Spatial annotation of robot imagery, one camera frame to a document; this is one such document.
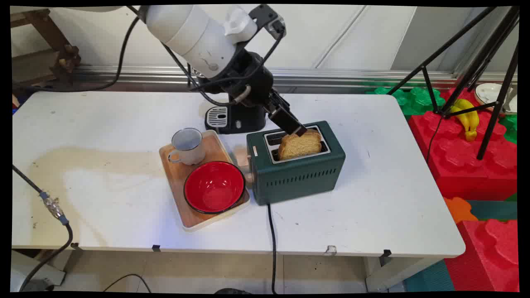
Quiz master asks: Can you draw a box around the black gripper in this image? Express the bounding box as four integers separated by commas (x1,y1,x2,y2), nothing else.
216,51,308,137

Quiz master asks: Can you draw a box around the toasted bread slice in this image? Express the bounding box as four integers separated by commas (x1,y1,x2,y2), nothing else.
277,129,323,161

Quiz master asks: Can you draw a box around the black coffee machine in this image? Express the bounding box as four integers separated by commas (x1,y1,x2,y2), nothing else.
205,98,267,135

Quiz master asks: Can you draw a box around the dark green toaster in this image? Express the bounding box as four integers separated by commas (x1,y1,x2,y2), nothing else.
246,120,346,206

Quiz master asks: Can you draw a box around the white enamel mug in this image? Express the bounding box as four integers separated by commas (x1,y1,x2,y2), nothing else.
167,127,206,166

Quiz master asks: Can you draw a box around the red bowl with black rim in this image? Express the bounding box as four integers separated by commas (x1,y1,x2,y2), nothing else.
183,161,246,214

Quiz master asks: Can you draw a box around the wooden serving tray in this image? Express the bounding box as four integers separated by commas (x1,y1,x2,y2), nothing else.
159,130,251,231

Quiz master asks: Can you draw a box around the green foam block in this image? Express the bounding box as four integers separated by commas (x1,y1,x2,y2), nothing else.
365,85,446,117

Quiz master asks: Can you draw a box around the yellow toy banana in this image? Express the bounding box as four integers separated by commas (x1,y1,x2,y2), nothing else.
450,99,480,142

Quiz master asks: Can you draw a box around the red foam block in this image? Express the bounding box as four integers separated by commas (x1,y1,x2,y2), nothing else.
444,219,520,293
408,86,518,202

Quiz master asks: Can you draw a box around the black tripod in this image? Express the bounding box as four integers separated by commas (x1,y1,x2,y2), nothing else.
386,6,520,161

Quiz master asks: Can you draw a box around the orange foam piece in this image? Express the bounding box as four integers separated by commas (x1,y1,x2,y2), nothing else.
444,196,479,225

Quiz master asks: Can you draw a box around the white plate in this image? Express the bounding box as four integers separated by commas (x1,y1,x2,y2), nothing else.
475,83,518,114

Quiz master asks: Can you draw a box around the wooden chair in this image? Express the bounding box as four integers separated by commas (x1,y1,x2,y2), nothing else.
11,8,82,87

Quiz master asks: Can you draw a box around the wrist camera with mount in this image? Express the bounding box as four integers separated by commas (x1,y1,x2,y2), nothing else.
224,4,287,45

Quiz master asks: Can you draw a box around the black toaster power cord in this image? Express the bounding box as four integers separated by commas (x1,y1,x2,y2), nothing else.
267,202,278,294

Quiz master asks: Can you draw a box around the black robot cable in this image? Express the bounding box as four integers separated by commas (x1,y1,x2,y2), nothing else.
25,17,141,93

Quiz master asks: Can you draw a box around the black floor cable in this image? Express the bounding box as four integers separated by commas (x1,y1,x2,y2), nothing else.
103,273,152,293

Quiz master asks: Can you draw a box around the black cable with metal connector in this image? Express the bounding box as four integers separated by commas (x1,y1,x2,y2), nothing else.
12,165,74,293

